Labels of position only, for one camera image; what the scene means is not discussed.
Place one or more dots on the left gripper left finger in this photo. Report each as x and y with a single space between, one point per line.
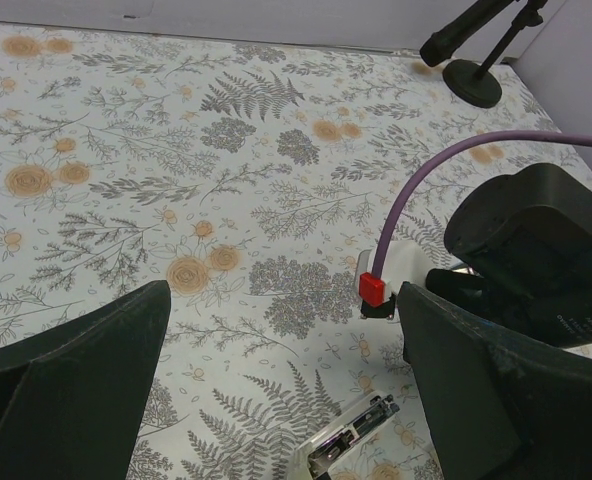
72 398

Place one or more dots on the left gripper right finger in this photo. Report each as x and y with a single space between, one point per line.
499 405

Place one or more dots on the beige stapler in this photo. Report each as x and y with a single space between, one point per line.
363 418

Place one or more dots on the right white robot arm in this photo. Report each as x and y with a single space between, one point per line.
528 239

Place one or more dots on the floral table mat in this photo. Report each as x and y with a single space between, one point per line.
250 178

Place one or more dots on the black microphone stand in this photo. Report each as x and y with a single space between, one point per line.
472 82

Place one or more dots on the black microphone orange tip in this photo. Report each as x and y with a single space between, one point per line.
443 43

